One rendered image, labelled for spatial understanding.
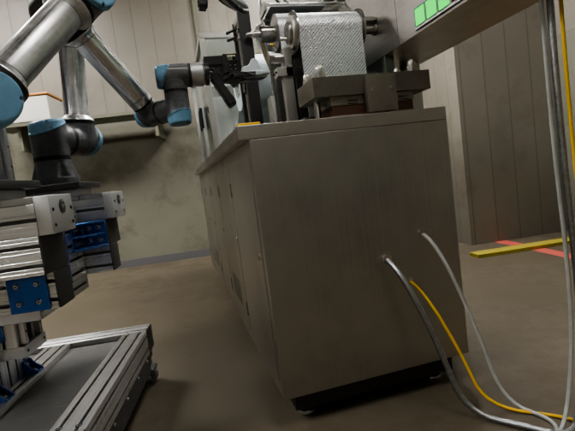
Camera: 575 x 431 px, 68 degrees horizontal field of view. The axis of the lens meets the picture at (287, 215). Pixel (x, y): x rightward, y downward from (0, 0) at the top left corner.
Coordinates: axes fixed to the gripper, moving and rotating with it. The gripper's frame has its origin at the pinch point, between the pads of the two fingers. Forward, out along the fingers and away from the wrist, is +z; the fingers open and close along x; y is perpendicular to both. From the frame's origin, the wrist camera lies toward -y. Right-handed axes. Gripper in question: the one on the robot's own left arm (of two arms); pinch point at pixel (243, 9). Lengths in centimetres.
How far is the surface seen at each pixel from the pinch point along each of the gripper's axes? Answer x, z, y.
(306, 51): -5.9, 25.4, -0.7
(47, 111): 300, -125, -63
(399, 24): -16, 46, 22
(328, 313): -31, 70, -72
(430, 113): -31, 66, -4
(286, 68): 1.4, 23.1, -7.1
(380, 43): -2, 47, 21
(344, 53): -5.8, 36.9, 7.3
